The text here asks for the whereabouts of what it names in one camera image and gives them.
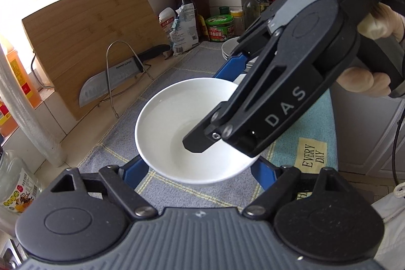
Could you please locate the person's right hand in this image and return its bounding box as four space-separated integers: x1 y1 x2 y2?
336 3 405 97

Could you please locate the black-handled kitchen knife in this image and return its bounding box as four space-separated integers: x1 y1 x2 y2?
78 45 171 108

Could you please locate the thin black cord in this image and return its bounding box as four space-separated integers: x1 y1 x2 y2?
31 50 53 90

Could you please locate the black cable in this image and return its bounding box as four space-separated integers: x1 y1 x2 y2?
392 106 405 189

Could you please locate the yellow-lidded spice jar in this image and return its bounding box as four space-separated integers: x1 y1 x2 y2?
230 8 245 36

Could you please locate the dark bottle yellow label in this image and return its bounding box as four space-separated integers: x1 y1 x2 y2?
197 14 207 41

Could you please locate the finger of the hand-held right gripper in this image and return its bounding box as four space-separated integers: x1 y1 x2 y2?
213 0 296 84
183 28 323 158

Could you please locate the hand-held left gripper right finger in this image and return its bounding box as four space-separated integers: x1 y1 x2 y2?
242 158 352 220

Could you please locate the white wrapped pipe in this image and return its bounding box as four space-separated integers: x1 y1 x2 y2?
0 49 69 168

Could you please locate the white and blue plastic bag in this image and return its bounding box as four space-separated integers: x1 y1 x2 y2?
171 3 200 56

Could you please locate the clear plastic jar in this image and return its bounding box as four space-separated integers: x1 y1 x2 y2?
0 150 43 223

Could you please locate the bamboo cutting board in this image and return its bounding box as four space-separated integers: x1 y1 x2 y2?
22 0 162 121

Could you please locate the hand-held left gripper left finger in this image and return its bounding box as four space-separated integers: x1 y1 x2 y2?
49 155 159 220

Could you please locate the clear glass bottle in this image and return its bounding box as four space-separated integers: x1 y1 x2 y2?
244 0 260 27

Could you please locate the metal wire rack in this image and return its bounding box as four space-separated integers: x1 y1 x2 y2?
98 40 155 119

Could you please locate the red-labelled sauce bottle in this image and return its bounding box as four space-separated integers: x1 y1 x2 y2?
0 97 18 138

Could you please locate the grey and teal checked towel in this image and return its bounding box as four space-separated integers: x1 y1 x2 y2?
77 41 339 204

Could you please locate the white floral-print bowl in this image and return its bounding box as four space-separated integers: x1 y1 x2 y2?
134 77 261 186

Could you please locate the white garment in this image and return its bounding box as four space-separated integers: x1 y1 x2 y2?
370 184 405 270

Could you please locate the white and orange packet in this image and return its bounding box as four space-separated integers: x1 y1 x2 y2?
158 7 178 47

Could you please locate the grey cabinet door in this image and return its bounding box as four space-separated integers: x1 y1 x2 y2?
329 80 405 185

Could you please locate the green-lidded sauce jar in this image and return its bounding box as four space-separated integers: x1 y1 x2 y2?
205 14 235 43

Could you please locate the orange oil bottle red label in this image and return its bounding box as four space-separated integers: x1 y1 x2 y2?
2 42 42 109

